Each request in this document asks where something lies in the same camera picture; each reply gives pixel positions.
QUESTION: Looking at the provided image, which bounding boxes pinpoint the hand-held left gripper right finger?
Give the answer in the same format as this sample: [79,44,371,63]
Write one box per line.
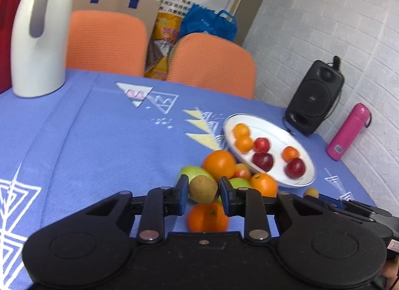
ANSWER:
[219,176,326,244]

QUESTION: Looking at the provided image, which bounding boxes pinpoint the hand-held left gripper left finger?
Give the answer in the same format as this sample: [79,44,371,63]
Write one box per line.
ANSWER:
[84,174,190,244]

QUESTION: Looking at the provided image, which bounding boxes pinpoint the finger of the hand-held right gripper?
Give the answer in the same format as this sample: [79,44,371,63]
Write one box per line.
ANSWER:
[303,196,375,225]
[318,193,393,219]

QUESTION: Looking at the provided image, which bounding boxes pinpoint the green apple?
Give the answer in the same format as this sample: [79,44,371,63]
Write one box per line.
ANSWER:
[216,177,254,204]
[178,166,215,191]

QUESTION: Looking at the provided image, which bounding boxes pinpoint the tangerine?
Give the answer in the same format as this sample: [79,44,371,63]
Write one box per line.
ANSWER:
[233,123,251,138]
[249,172,279,197]
[234,137,254,154]
[186,202,229,233]
[282,146,300,162]

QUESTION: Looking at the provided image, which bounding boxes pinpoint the small red apple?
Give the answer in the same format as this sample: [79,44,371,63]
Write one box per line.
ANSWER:
[232,163,252,181]
[254,137,270,152]

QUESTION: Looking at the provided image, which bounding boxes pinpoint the large orange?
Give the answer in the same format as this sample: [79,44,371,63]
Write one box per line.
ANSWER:
[202,149,236,183]

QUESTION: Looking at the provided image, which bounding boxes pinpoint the dark red plum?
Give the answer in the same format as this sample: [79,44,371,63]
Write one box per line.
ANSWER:
[285,157,306,180]
[252,152,274,172]

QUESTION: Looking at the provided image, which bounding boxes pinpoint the white plate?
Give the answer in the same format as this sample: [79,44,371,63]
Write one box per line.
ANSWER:
[223,113,317,188]

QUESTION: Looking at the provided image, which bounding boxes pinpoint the person's right forearm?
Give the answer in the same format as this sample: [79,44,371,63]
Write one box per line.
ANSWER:
[382,260,399,280]

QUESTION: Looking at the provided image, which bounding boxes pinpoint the pink thermos bottle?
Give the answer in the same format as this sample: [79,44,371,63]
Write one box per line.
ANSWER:
[326,103,373,162]

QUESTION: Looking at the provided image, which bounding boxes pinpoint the black speaker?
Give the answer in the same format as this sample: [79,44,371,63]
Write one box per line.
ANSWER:
[285,60,345,137]

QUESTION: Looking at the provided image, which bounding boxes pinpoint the blue printed tablecloth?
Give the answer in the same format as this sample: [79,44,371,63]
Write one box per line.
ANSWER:
[0,68,384,290]

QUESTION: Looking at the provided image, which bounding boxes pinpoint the orange chair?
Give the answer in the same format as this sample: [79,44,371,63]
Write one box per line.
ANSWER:
[66,10,148,78]
[166,33,257,100]

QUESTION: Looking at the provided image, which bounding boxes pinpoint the yellow plastic bag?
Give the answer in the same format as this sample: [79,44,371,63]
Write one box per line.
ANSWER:
[144,12,184,81]

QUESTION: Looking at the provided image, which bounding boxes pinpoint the blue plastic bag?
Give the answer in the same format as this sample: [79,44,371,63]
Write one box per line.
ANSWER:
[179,5,238,41]

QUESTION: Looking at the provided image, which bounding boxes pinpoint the white thermos jug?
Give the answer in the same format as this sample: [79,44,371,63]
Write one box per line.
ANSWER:
[11,0,75,98]

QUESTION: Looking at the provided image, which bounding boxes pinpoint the red thermos jug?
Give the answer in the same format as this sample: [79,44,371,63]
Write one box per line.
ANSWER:
[0,0,24,94]

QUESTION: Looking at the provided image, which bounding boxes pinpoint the brown paper bag blue handles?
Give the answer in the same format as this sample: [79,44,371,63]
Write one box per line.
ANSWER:
[72,0,160,47]

